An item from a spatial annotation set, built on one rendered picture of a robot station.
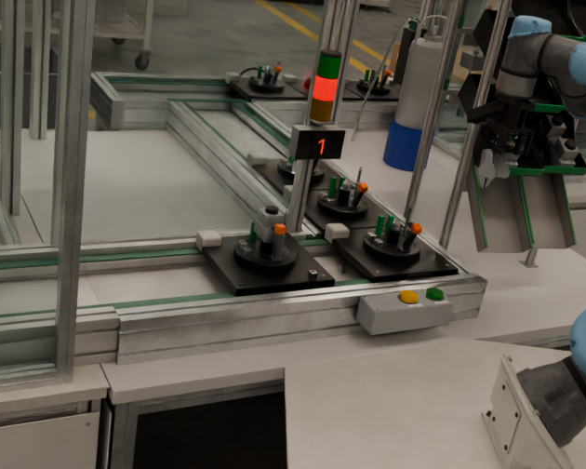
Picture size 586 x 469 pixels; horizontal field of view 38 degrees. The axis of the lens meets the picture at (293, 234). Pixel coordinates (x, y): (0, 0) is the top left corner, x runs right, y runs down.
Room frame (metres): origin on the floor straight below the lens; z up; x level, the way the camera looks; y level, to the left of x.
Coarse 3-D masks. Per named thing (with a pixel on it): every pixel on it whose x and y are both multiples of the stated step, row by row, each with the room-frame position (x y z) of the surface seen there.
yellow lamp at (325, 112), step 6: (312, 102) 1.88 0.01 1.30; (318, 102) 1.86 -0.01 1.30; (324, 102) 1.86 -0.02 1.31; (330, 102) 1.87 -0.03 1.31; (312, 108) 1.87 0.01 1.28; (318, 108) 1.86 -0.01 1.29; (324, 108) 1.86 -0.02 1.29; (330, 108) 1.87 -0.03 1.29; (312, 114) 1.87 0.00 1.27; (318, 114) 1.86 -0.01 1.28; (324, 114) 1.86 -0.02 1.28; (330, 114) 1.88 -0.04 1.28; (318, 120) 1.86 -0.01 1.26; (324, 120) 1.86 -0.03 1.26
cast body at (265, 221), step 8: (264, 208) 1.72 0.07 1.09; (272, 208) 1.70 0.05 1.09; (264, 216) 1.69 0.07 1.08; (272, 216) 1.69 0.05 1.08; (280, 216) 1.70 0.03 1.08; (256, 224) 1.71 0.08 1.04; (264, 224) 1.68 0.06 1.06; (272, 224) 1.69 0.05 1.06; (256, 232) 1.71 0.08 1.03; (264, 232) 1.68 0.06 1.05; (272, 232) 1.68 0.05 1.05; (264, 240) 1.67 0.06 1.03; (272, 240) 1.68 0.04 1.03
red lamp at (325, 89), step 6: (318, 78) 1.87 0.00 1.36; (324, 78) 1.86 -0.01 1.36; (318, 84) 1.87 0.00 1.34; (324, 84) 1.86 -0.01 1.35; (330, 84) 1.86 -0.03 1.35; (336, 84) 1.88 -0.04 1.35; (318, 90) 1.86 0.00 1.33; (324, 90) 1.86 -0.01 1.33; (330, 90) 1.86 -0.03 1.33; (318, 96) 1.86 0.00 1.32; (324, 96) 1.86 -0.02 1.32; (330, 96) 1.87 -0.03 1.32
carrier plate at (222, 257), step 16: (224, 240) 1.76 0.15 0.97; (288, 240) 1.82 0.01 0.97; (208, 256) 1.68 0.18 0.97; (224, 256) 1.68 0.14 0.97; (304, 256) 1.75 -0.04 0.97; (224, 272) 1.61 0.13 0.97; (240, 272) 1.62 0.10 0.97; (256, 272) 1.63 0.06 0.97; (288, 272) 1.66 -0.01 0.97; (304, 272) 1.67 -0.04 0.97; (320, 272) 1.69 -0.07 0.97; (240, 288) 1.55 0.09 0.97; (256, 288) 1.57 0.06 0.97; (272, 288) 1.59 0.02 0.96; (288, 288) 1.61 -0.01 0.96; (304, 288) 1.63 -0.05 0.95
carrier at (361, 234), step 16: (336, 224) 1.92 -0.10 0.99; (400, 224) 1.87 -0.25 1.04; (336, 240) 1.87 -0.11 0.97; (352, 240) 1.89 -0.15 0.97; (368, 240) 1.86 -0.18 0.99; (384, 240) 1.88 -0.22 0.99; (400, 240) 1.89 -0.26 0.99; (416, 240) 1.96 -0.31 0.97; (352, 256) 1.80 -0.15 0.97; (368, 256) 1.81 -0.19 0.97; (384, 256) 1.81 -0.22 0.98; (400, 256) 1.81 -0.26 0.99; (416, 256) 1.84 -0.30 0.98; (432, 256) 1.88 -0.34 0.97; (368, 272) 1.73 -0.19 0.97; (384, 272) 1.74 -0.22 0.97; (400, 272) 1.76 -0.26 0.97; (416, 272) 1.77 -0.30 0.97; (432, 272) 1.79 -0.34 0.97; (448, 272) 1.82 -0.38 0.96
